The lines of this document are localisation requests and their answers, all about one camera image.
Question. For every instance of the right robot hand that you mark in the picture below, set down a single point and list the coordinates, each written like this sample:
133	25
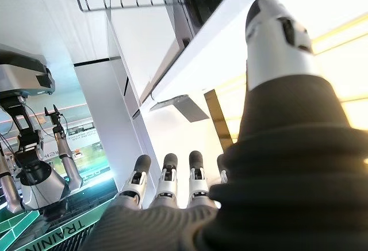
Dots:
287	176

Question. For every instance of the white cabinet door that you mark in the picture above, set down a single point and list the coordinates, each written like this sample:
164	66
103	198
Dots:
138	49

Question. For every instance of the green floor mat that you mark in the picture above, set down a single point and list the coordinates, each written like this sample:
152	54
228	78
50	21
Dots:
57	225

